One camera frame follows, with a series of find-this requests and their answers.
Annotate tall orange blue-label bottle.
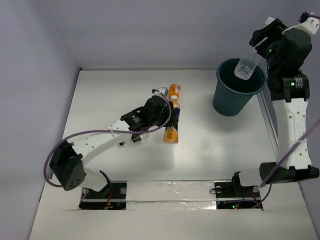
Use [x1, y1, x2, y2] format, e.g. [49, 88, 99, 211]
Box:
[163, 101, 181, 144]

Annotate crushed clear plastic bottle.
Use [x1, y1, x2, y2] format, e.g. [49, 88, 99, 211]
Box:
[233, 16, 276, 81]

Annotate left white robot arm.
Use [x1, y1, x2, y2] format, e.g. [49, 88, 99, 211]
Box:
[49, 94, 178, 198]

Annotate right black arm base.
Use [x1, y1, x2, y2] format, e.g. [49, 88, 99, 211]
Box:
[209, 172, 263, 210]

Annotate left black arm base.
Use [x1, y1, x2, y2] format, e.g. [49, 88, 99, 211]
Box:
[79, 170, 127, 210]

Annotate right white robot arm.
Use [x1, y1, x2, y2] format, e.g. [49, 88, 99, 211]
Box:
[230, 12, 320, 196]

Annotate dark teal plastic bin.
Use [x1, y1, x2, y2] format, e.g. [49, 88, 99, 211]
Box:
[212, 58, 266, 117]

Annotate small orange juice bottle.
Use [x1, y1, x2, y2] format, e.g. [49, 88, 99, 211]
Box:
[168, 84, 181, 101]

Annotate small clear dark-label bottle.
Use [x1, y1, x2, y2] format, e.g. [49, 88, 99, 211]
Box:
[118, 133, 150, 148]

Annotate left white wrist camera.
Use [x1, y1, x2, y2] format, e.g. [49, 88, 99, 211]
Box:
[151, 87, 169, 98]

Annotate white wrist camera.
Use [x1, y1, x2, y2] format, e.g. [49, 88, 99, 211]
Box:
[282, 12, 320, 37]
[151, 87, 169, 98]

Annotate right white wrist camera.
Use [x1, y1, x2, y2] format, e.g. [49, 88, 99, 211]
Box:
[282, 12, 320, 37]

